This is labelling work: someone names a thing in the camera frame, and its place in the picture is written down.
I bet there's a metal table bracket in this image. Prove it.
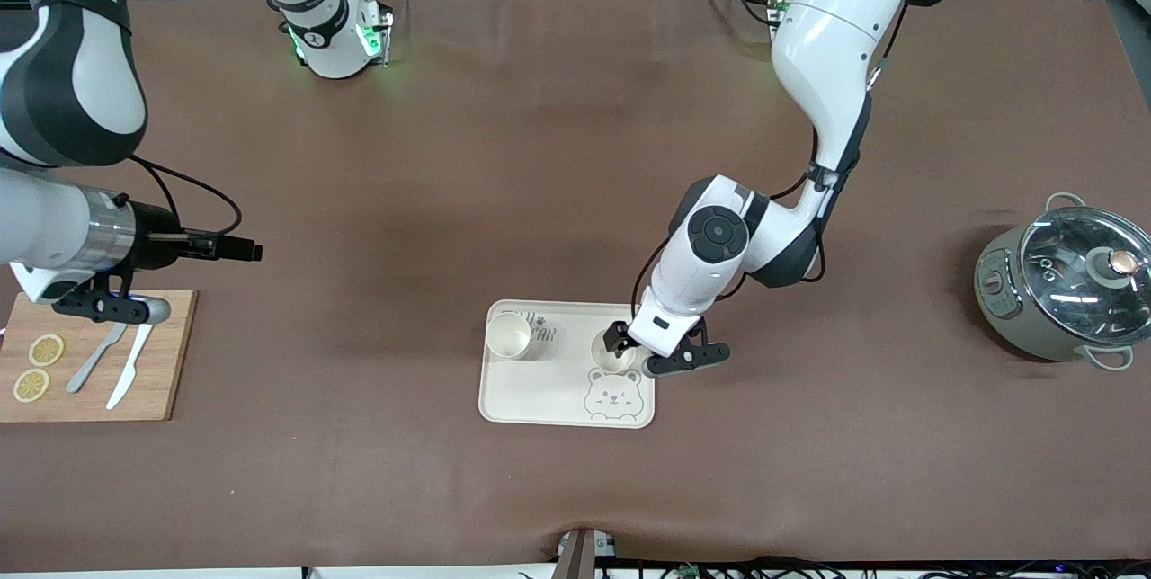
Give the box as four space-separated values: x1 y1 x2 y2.
555 528 618 579

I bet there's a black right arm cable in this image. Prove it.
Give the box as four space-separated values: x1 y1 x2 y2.
129 155 243 240

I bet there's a cream tray with bear print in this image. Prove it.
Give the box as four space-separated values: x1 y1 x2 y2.
477 299 656 430

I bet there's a wooden cutting board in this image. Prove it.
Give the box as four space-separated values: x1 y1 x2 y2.
0 289 199 423

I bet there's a white plastic cup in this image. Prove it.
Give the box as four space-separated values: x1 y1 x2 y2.
589 327 641 375
485 310 532 361

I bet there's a grey plastic knife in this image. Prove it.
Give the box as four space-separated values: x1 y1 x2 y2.
66 321 127 395

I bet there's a brown table mat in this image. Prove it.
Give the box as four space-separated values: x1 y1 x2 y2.
0 0 1151 573

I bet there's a grey-green cooking pot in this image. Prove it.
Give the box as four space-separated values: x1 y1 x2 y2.
974 192 1151 371

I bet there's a glass pot lid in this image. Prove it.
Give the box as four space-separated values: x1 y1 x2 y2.
1019 206 1151 348

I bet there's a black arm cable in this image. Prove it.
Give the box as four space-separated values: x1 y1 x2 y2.
629 125 842 319
129 155 243 240

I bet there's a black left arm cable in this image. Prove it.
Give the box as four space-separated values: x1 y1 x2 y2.
629 125 842 319

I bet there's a white plastic knife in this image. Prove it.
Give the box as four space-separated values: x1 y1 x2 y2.
106 324 155 411

